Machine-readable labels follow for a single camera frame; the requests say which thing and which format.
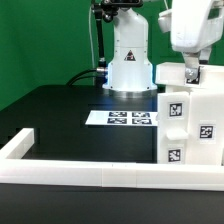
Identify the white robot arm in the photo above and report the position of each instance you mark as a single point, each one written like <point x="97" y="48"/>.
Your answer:
<point x="130" y="72"/>

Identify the white U-shaped obstacle wall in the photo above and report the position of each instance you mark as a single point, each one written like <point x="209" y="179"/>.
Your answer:
<point x="15" y="168"/>

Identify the white base tag plate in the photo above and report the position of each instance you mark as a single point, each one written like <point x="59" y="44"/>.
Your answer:
<point x="122" y="118"/>

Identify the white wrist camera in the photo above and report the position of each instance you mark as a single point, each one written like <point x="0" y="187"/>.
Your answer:
<point x="164" y="20"/>

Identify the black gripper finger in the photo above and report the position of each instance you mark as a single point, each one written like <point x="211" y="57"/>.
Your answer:
<point x="191" y="61"/>
<point x="205" y="55"/>

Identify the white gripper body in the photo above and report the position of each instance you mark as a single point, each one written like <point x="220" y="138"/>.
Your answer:
<point x="195" y="24"/>

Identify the white cabinet body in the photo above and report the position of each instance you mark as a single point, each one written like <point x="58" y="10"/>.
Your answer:
<point x="205" y="143"/>

